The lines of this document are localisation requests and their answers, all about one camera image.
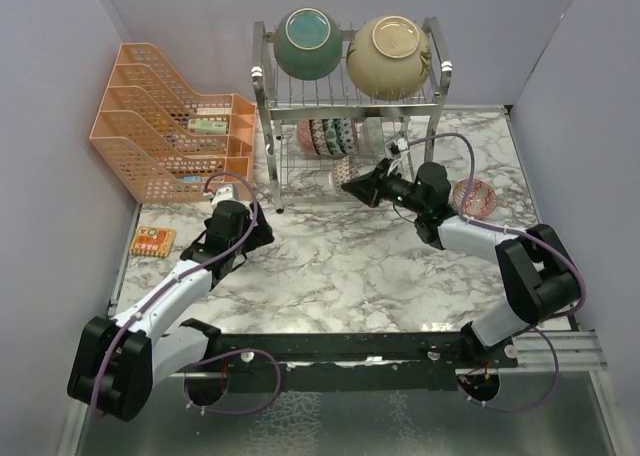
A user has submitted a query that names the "aluminium frame rail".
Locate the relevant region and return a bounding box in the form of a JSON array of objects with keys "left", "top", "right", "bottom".
[{"left": 514, "top": 331, "right": 607, "bottom": 372}]

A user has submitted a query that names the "orange snack packet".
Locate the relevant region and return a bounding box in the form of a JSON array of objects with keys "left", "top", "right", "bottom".
[{"left": 129, "top": 226, "right": 177, "bottom": 258}]

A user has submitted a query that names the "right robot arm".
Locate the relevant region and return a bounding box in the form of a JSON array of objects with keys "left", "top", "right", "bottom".
[{"left": 339, "top": 158, "right": 584, "bottom": 367}]

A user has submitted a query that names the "blue dotted small bowl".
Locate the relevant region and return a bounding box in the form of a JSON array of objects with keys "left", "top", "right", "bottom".
[{"left": 335, "top": 118, "right": 358, "bottom": 154}]

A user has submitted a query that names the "green patterned small bowl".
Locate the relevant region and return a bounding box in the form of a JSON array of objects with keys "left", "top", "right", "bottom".
[{"left": 323, "top": 119, "right": 342, "bottom": 156}]

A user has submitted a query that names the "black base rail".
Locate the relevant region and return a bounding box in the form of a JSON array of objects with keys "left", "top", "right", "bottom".
[{"left": 162, "top": 328, "right": 521, "bottom": 395}]

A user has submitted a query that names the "pink patterned small bowl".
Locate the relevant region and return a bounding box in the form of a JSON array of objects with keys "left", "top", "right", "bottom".
[{"left": 296, "top": 120, "right": 316, "bottom": 155}]

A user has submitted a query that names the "green white box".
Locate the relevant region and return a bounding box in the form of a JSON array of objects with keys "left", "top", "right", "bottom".
[{"left": 187, "top": 118, "right": 229, "bottom": 135}]

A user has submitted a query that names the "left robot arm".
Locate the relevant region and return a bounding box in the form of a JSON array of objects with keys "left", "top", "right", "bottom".
[{"left": 67, "top": 199, "right": 274, "bottom": 421}]

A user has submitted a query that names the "orange plastic file organizer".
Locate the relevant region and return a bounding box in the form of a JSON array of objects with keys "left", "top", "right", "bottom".
[{"left": 89, "top": 43, "right": 256, "bottom": 204}]

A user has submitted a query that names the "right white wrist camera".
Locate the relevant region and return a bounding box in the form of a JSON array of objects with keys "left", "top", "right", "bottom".
[{"left": 385, "top": 132, "right": 411, "bottom": 160}]

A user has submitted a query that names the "dark red patterned bowl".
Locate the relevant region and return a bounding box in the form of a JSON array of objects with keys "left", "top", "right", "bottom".
[{"left": 309, "top": 119, "right": 330, "bottom": 156}]

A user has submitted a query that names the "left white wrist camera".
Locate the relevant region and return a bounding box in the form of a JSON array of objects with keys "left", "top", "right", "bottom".
[{"left": 204, "top": 184, "right": 237, "bottom": 208}]

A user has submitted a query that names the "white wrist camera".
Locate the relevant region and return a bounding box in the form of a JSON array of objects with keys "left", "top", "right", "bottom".
[
  {"left": 204, "top": 184, "right": 237, "bottom": 208},
  {"left": 385, "top": 132, "right": 411, "bottom": 160}
]

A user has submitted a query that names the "steel two-tier dish rack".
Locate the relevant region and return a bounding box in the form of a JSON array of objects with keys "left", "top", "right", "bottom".
[{"left": 251, "top": 17, "right": 453, "bottom": 214}]

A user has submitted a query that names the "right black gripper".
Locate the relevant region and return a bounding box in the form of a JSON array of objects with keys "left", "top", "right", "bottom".
[{"left": 342, "top": 158, "right": 427, "bottom": 216}]

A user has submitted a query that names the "large teal ceramic bowl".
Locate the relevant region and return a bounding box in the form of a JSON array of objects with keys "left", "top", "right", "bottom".
[{"left": 273, "top": 7, "right": 343, "bottom": 81}]

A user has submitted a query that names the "large cream ceramic bowl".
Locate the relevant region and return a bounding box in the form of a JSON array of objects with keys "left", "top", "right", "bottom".
[{"left": 346, "top": 15, "right": 432, "bottom": 101}]

